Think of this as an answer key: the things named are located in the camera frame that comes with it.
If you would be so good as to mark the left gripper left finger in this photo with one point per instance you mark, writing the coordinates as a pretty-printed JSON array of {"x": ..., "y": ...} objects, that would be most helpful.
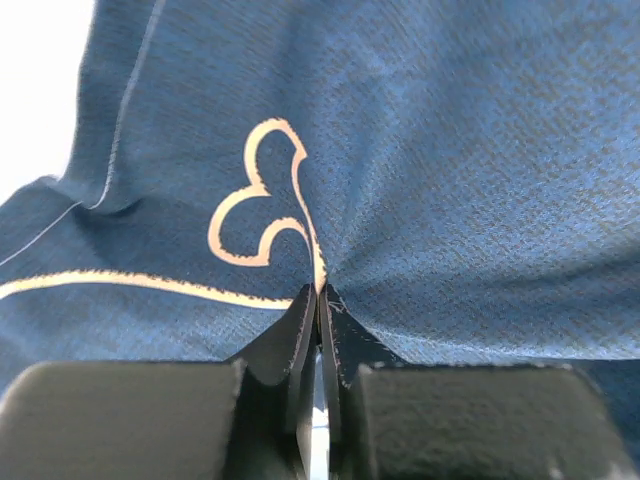
[{"x": 248, "y": 417}]

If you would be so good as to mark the blue whale pillowcase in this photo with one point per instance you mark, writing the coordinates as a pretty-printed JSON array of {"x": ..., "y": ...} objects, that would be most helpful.
[{"x": 465, "y": 173}]

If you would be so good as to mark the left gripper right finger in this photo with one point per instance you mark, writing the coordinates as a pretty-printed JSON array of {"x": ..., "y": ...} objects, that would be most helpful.
[{"x": 393, "y": 419}]

